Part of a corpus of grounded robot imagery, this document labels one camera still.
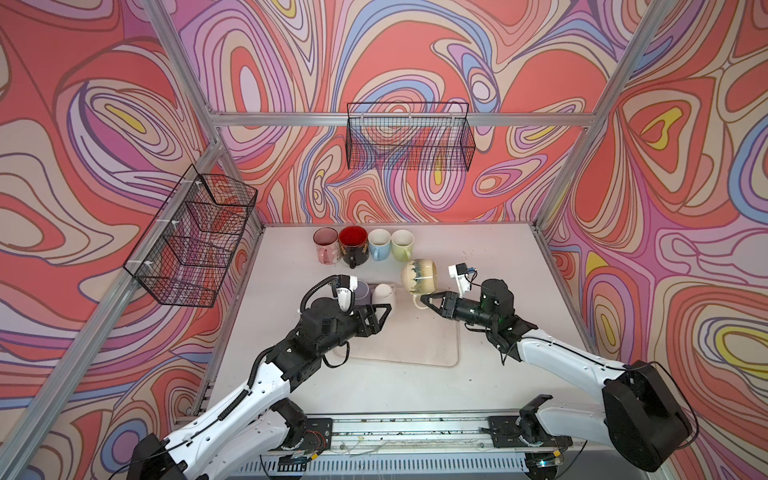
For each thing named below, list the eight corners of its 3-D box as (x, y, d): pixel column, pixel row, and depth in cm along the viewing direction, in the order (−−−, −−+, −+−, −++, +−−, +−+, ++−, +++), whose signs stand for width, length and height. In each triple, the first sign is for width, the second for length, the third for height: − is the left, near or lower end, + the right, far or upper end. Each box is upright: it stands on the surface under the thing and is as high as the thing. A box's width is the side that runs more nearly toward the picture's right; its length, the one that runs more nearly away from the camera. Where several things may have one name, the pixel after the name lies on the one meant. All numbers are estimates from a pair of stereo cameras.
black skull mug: (339, 274, 106) (335, 256, 98) (343, 244, 115) (340, 225, 107) (367, 274, 106) (366, 256, 98) (369, 244, 115) (368, 225, 107)
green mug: (391, 268, 108) (392, 251, 101) (391, 247, 115) (391, 229, 107) (413, 268, 108) (415, 251, 101) (411, 247, 115) (413, 229, 107)
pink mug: (315, 273, 107) (309, 252, 98) (320, 249, 115) (314, 227, 106) (339, 273, 107) (334, 252, 98) (342, 249, 115) (338, 227, 106)
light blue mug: (368, 268, 107) (367, 251, 100) (369, 245, 115) (368, 228, 107) (390, 268, 107) (390, 251, 100) (390, 245, 114) (390, 228, 107)
